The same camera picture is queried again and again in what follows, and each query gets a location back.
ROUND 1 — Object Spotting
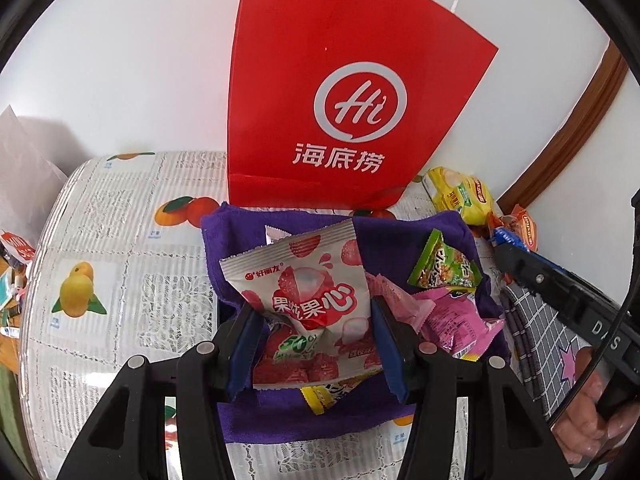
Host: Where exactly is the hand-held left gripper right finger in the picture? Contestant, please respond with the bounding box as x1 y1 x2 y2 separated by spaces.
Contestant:
370 296 574 480

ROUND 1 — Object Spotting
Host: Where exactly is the person's right hand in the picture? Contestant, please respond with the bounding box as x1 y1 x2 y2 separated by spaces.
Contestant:
551 346 640 467

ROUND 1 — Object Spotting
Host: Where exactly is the white paper bag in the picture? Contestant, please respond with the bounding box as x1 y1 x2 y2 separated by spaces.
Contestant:
0 105 69 267

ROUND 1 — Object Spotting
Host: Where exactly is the magenta snack packet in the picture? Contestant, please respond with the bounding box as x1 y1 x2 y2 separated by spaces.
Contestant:
417 292 506 363

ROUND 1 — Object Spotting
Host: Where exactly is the yellow chips bag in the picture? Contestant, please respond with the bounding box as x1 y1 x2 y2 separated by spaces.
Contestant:
422 166 496 227

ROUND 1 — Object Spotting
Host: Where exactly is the brown wooden door frame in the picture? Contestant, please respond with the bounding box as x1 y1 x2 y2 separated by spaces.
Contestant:
497 40 629 217

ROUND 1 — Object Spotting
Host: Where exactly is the black cable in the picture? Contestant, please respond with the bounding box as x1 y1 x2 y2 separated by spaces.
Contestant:
550 260 640 426

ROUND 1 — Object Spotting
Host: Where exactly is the light pink snack packet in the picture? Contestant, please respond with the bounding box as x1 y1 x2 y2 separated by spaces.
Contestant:
367 272 441 333

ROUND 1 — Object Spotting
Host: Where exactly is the blue snack packet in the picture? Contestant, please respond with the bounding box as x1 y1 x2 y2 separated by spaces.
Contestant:
490 227 526 253

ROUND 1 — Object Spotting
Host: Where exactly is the red paper bag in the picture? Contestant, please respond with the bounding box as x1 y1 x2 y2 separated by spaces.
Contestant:
226 0 500 211

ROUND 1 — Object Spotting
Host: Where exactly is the yellow rice cracker packet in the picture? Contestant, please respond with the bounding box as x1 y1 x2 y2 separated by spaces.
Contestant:
300 377 368 416

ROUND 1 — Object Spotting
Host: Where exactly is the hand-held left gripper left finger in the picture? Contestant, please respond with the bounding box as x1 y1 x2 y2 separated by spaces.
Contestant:
57 305 264 480

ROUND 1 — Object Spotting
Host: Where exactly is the orange chips bag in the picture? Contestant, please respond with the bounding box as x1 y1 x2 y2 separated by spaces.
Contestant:
487 204 540 253

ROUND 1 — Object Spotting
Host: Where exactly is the grey checked cloth pink star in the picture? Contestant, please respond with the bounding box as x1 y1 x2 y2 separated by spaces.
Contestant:
500 280 601 426

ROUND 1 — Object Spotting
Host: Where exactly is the purple towel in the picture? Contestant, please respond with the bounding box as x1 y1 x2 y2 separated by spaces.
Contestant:
200 201 512 445

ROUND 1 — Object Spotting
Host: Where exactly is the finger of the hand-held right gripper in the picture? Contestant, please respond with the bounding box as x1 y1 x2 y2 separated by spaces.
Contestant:
494 241 587 322
522 249 568 276

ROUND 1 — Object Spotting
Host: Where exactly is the fruit print tablecloth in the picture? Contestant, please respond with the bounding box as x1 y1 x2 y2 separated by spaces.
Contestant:
20 150 507 480

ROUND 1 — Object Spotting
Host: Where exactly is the green snack packet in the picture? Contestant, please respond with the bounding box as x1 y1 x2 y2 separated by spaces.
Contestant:
407 229 482 293

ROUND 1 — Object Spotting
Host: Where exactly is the white pink lychee packet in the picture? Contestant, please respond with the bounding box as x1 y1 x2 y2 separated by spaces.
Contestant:
220 219 386 391

